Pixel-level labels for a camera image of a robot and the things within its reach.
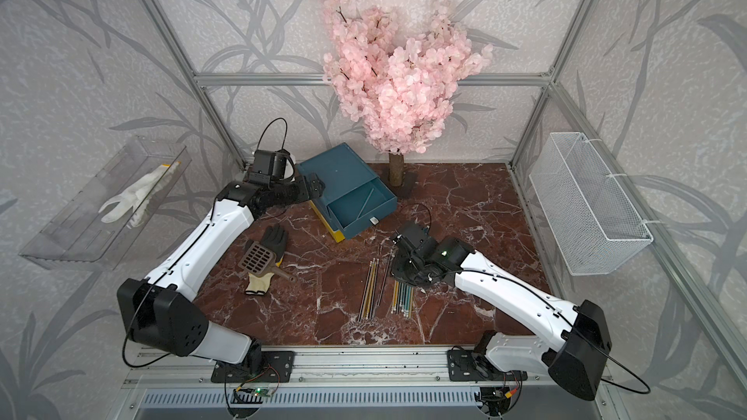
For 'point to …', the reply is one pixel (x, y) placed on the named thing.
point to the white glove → (137, 198)
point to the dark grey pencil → (386, 278)
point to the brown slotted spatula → (259, 260)
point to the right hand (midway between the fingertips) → (390, 273)
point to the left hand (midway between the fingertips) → (314, 188)
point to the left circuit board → (250, 395)
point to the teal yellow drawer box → (342, 171)
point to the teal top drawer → (364, 205)
